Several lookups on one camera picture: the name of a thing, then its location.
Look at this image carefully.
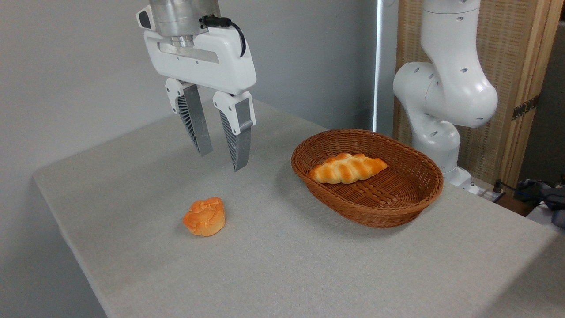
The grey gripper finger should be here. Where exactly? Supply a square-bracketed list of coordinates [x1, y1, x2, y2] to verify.
[213, 91, 256, 172]
[166, 78, 213, 157]

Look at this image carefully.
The white side table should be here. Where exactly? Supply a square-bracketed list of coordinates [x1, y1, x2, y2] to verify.
[525, 204, 565, 235]

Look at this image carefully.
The black power plug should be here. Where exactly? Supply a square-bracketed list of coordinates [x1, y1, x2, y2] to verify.
[491, 179, 507, 204]

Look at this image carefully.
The brown oval wicker basket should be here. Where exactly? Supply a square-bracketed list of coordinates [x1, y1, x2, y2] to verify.
[291, 129, 444, 229]

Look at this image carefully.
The long braided bread loaf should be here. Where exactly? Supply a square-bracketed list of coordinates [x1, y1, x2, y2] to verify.
[309, 153, 388, 185]

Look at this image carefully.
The round orange bread bun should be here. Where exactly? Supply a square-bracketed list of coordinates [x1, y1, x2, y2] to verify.
[183, 197, 226, 237]

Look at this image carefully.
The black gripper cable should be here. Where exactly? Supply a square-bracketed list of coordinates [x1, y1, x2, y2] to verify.
[200, 15, 247, 58]

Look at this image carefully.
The brown wooden block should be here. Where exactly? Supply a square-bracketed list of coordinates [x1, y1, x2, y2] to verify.
[497, 194, 537, 217]

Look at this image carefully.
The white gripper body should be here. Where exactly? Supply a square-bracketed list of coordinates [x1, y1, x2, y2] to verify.
[137, 5, 257, 95]

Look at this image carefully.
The wooden woven folding screen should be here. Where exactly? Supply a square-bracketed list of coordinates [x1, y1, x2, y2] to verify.
[394, 0, 565, 193]

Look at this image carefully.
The dark metal screen hinge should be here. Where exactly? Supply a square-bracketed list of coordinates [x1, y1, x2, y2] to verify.
[512, 95, 540, 121]

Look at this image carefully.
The dark grey bag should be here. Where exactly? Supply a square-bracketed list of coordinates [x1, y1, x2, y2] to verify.
[514, 178, 565, 229]

